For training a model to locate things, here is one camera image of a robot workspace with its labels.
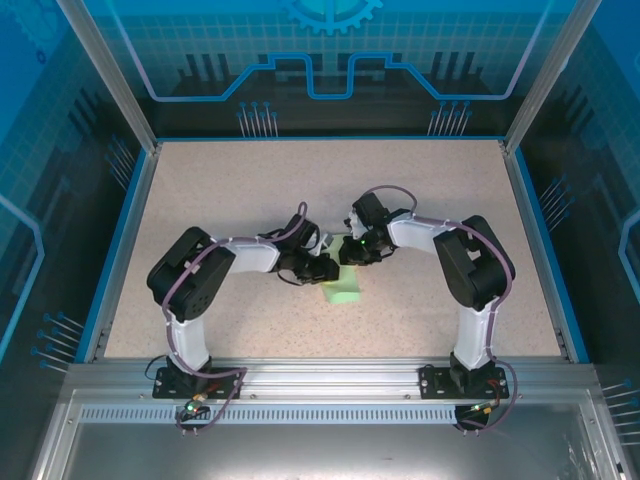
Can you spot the green square paper sheet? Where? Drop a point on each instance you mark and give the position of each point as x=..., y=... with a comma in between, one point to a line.
x=345, y=292

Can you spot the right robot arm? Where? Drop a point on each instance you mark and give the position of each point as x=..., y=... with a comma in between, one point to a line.
x=475, y=270

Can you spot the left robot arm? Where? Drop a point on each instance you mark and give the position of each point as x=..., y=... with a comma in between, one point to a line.
x=200, y=280

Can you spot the sheet metal panel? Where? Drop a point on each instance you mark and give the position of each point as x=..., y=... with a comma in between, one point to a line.
x=320, y=450

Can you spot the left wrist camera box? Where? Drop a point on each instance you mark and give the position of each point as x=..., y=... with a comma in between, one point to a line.
x=325, y=242

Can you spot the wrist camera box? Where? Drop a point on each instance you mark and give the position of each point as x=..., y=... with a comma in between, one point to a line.
x=325, y=242
x=354, y=225

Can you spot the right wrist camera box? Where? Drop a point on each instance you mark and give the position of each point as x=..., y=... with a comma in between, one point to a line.
x=354, y=225

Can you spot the aluminium mounting rail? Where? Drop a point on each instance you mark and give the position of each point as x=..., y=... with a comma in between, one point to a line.
x=325, y=375

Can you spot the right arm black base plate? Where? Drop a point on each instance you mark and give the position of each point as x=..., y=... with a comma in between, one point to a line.
x=435, y=382

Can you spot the left aluminium side rail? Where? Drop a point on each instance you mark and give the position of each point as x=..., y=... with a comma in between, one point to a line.
x=126, y=250

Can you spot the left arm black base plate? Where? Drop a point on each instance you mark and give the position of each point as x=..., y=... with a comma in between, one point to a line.
x=170, y=387

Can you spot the right aluminium frame post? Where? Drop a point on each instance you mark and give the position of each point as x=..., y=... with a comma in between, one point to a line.
x=550, y=80

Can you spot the aluminium frame post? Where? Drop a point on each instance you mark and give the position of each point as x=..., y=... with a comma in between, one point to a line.
x=550, y=80
x=107, y=75

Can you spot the left aluminium frame post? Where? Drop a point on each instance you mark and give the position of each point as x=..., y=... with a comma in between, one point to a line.
x=107, y=75

